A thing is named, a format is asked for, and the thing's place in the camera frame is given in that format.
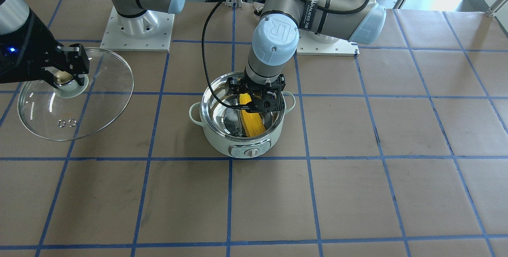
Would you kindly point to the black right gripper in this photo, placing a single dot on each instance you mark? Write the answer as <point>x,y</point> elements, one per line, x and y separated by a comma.
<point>35,42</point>

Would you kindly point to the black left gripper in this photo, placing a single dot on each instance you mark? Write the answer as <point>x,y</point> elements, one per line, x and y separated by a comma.
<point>235,86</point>

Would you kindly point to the yellow corn cob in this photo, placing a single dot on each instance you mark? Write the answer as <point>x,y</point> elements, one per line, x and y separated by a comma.
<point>252,123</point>

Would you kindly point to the glass pot lid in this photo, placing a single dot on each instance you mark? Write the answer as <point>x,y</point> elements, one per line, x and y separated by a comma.
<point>71,111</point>

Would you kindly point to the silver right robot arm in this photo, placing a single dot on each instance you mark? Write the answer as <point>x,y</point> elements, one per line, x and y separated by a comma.
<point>14,14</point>

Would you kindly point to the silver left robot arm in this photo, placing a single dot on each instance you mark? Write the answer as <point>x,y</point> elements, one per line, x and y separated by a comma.
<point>276,36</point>

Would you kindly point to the pale green electric pot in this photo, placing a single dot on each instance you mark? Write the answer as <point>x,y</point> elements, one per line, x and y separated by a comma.
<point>218,114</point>

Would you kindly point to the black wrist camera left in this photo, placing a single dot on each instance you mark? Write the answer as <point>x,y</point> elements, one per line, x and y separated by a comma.
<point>265,99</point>

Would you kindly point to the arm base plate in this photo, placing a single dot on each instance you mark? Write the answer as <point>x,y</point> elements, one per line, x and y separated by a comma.
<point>152,31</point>
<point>312,44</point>

